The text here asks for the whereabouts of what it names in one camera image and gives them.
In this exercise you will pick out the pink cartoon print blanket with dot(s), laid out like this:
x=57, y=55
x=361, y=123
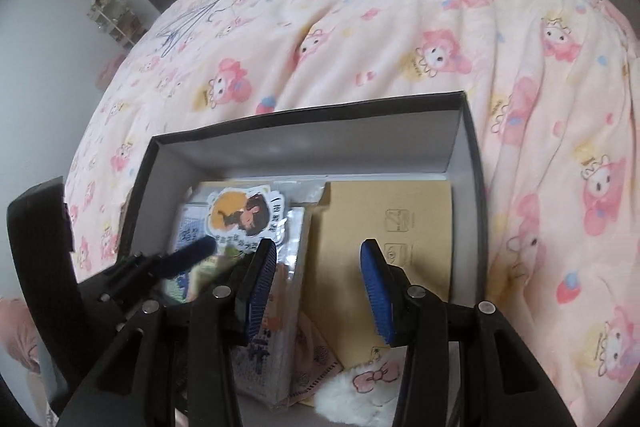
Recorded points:
x=553, y=87

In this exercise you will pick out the white fluffy plush ball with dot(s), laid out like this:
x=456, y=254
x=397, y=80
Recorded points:
x=365, y=395

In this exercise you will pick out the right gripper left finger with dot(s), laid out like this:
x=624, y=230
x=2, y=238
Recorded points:
x=254, y=288

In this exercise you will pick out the yellow orange printed card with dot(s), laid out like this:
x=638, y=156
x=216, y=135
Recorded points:
x=186, y=286

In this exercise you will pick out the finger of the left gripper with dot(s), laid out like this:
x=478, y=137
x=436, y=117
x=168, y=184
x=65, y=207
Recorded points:
x=170, y=259

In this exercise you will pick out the clear plastic pouch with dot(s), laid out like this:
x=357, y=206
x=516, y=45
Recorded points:
x=232, y=196

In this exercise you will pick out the Shin-chan bead art kit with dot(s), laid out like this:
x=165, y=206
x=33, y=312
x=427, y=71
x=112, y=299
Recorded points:
x=269, y=305

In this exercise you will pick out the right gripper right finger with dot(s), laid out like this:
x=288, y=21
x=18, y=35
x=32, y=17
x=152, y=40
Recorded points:
x=386, y=287

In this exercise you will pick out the cartoon girl sticker sheet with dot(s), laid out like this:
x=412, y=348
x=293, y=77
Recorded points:
x=244, y=229

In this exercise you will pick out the black storage box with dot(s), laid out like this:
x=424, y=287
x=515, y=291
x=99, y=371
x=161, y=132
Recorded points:
x=403, y=171

